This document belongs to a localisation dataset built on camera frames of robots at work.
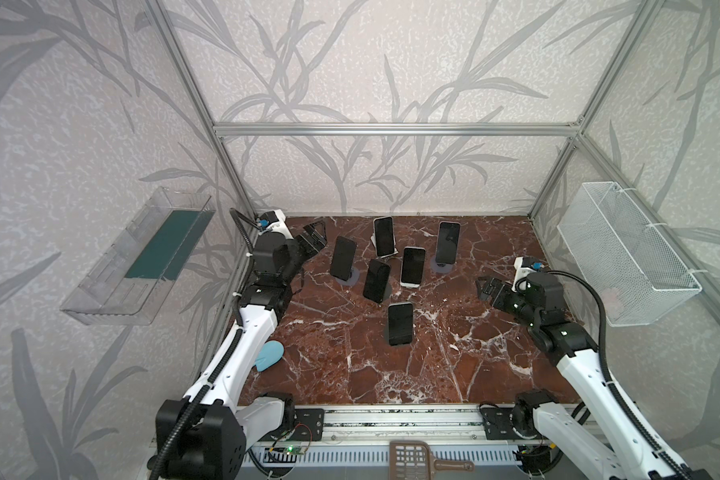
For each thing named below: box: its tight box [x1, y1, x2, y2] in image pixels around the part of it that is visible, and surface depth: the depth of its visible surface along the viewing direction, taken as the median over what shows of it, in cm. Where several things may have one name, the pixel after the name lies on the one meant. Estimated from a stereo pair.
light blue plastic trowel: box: [254, 340, 285, 372], surface depth 86 cm
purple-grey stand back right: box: [429, 258, 455, 274], surface depth 107 cm
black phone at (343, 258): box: [330, 236, 357, 282], surface depth 97 cm
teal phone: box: [388, 302, 414, 346], surface depth 81 cm
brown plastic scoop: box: [389, 440, 475, 480], surface depth 70 cm
